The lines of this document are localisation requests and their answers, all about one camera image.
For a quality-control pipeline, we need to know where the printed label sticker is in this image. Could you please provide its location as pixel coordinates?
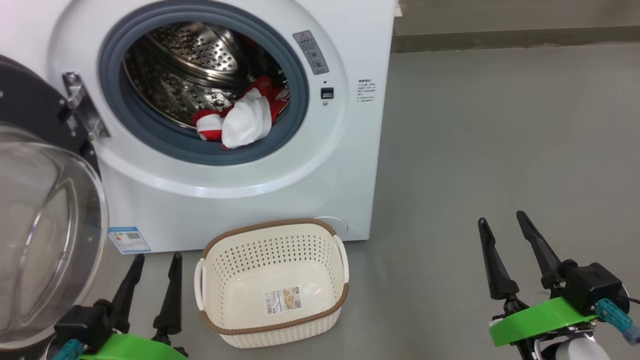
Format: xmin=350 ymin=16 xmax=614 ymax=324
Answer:
xmin=264 ymin=286 xmax=304 ymax=316

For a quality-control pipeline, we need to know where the teal right cable connector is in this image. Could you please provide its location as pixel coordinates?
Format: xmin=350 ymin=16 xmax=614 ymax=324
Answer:
xmin=595 ymin=298 xmax=640 ymax=346

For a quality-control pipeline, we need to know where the blue energy label sticker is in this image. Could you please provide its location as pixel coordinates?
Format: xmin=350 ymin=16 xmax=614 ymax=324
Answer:
xmin=108 ymin=226 xmax=152 ymax=255

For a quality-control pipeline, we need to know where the teal left cable connector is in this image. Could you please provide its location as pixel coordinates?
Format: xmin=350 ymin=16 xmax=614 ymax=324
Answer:
xmin=52 ymin=339 xmax=83 ymax=360

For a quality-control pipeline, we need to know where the red and white garment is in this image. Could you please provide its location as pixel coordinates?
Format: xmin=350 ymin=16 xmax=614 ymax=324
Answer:
xmin=192 ymin=75 xmax=291 ymax=150

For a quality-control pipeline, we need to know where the cream laundry basket brown rim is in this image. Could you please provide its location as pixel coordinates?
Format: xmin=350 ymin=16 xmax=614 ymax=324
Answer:
xmin=194 ymin=218 xmax=350 ymax=349

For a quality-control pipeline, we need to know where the metal door hinge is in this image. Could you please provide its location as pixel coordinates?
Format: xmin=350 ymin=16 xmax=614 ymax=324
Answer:
xmin=62 ymin=71 xmax=111 ymax=142

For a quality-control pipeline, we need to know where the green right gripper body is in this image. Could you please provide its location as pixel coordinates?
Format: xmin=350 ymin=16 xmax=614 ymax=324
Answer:
xmin=489 ymin=295 xmax=598 ymax=348

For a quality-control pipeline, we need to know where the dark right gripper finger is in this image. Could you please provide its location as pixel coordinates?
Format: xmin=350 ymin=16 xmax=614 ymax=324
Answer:
xmin=478 ymin=217 xmax=521 ymax=301
xmin=516 ymin=210 xmax=566 ymax=291

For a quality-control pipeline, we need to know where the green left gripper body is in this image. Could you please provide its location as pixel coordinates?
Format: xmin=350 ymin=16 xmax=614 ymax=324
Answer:
xmin=80 ymin=332 xmax=188 ymax=360

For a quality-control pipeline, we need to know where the teal cable connector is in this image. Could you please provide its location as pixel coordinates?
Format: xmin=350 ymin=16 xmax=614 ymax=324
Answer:
xmin=52 ymin=339 xmax=83 ymax=360
xmin=595 ymin=298 xmax=640 ymax=346

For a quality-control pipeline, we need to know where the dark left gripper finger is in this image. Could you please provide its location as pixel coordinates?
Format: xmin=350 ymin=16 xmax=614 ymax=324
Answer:
xmin=110 ymin=253 xmax=146 ymax=333
xmin=152 ymin=252 xmax=183 ymax=345

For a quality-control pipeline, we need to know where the round white filter cover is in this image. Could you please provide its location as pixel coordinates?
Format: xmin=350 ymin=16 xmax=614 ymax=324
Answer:
xmin=315 ymin=216 xmax=349 ymax=235

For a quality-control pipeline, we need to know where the grey warning label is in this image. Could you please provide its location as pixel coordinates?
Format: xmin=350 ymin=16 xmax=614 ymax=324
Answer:
xmin=292 ymin=30 xmax=330 ymax=76

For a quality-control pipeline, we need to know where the white front-load washing machine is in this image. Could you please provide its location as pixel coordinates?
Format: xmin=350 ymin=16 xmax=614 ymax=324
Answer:
xmin=0 ymin=0 xmax=399 ymax=253

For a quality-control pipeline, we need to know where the black round washer door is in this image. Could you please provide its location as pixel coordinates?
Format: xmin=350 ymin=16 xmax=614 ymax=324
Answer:
xmin=0 ymin=54 xmax=110 ymax=360

